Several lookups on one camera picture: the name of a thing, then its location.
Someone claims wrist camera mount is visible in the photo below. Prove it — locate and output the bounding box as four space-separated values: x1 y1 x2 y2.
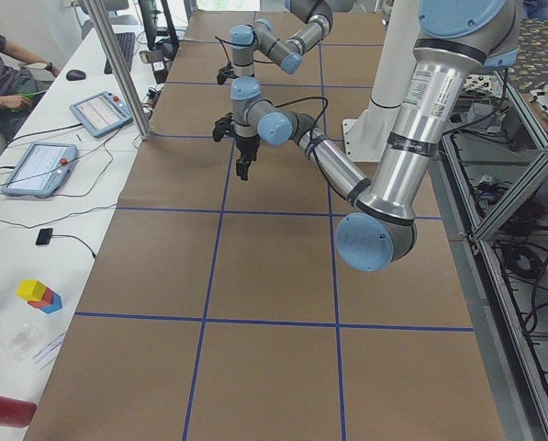
217 62 237 85
212 112 235 142

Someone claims red toy block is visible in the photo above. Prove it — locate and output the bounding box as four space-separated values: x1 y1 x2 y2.
28 288 55 310

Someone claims yellow toy block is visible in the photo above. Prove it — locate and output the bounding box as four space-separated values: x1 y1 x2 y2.
17 279 46 301

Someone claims black keyboard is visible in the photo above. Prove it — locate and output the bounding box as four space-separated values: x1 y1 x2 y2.
115 32 136 72

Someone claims aluminium frame rack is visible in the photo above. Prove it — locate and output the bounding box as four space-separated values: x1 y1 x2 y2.
431 73 548 440

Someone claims small black box device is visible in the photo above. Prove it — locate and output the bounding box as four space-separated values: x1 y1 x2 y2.
35 228 53 246

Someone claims aluminium frame post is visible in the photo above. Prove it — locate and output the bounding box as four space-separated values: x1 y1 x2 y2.
84 0 151 141

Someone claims blue toy block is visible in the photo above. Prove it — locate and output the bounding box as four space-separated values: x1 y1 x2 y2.
40 293 62 314

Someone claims seated person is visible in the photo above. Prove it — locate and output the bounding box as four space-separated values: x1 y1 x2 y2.
0 34 60 156

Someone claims far teach pendant tablet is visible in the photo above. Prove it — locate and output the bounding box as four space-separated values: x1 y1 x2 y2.
69 91 132 138

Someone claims teach pendant tablet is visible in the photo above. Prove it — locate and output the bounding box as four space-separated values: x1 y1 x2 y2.
69 91 132 138
1 142 78 198

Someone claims near teach pendant tablet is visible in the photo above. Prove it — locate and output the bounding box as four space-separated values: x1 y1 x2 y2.
1 142 78 198

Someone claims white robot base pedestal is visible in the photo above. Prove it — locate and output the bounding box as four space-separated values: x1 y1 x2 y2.
343 0 419 163

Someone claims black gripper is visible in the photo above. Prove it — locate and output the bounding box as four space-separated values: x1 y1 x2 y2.
235 135 261 181

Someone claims red cylinder bottle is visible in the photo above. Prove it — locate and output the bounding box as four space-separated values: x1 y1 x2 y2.
0 395 37 428

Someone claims black computer mouse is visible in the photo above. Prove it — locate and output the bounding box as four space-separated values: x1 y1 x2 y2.
66 69 87 82

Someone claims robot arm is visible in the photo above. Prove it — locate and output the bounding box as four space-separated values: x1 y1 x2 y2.
218 0 333 85
229 1 522 271

